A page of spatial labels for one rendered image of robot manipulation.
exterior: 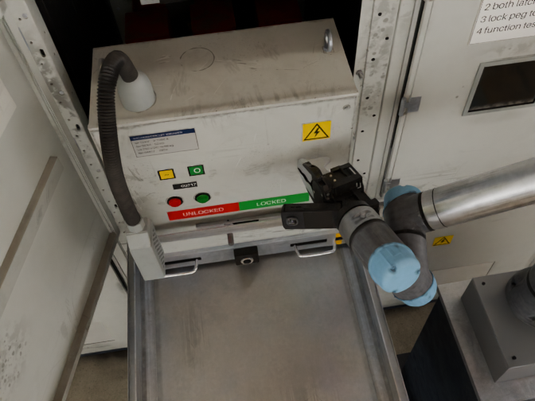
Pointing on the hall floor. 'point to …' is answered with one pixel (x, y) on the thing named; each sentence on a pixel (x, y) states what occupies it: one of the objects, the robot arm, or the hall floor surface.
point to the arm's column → (436, 364)
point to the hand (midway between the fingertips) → (298, 165)
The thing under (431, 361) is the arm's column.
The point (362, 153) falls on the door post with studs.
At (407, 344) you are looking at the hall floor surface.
